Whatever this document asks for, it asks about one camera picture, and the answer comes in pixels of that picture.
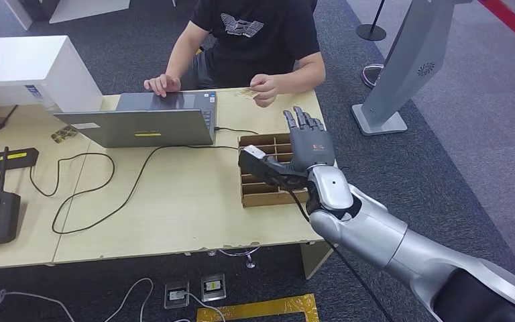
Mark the floor socket with yellow label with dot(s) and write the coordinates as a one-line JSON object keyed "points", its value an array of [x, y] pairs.
{"points": [[213, 286]]}

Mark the person's left hand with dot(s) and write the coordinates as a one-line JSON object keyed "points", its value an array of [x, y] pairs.
{"points": [[264, 89]]}

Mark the right wrist camera on black bracket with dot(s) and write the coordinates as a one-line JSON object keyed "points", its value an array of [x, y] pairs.
{"points": [[257, 164]]}

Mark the yellow tape frame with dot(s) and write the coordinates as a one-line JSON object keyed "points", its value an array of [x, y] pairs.
{"points": [[262, 307]]}

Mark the white cabinet box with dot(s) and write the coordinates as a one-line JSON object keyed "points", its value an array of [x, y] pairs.
{"points": [[26, 62]]}

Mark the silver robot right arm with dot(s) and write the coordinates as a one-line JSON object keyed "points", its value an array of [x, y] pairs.
{"points": [[373, 231]]}

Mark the grey laptop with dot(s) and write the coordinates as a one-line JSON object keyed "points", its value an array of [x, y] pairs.
{"points": [[151, 126]]}

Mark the wooden desk side panel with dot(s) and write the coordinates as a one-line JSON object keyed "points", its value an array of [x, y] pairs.
{"points": [[313, 260]]}

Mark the ID card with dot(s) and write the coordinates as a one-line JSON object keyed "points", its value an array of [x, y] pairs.
{"points": [[245, 93]]}

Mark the red strip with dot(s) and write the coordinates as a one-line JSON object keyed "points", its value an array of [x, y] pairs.
{"points": [[510, 20]]}

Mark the white furniture panel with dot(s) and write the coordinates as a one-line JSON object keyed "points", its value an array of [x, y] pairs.
{"points": [[88, 11]]}

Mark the person's right hand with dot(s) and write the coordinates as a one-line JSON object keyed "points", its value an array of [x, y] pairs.
{"points": [[164, 83]]}

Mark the person's left forearm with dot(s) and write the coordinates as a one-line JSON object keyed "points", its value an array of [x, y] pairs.
{"points": [[302, 80]]}

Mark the floor socket with white plug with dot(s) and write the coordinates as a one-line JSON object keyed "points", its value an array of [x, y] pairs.
{"points": [[176, 294]]}

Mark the black stanchion post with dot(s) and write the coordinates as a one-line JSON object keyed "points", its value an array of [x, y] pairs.
{"points": [[371, 32]]}

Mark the cardboard slot organizer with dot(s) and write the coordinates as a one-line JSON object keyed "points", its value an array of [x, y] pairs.
{"points": [[257, 200]]}

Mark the person's right forearm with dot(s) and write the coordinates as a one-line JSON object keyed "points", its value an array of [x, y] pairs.
{"points": [[178, 60]]}

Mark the person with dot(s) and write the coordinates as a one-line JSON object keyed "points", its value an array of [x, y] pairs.
{"points": [[257, 49]]}

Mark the black power adapter yellow label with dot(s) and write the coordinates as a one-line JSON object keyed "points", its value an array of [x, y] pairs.
{"points": [[13, 157]]}

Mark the silver kiosk stand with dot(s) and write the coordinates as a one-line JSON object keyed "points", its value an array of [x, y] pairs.
{"points": [[408, 66]]}

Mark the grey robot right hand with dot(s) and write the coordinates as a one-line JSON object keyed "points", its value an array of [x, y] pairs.
{"points": [[313, 149]]}

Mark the chrome stanchion base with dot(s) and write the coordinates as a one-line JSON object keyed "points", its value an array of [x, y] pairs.
{"points": [[370, 75]]}

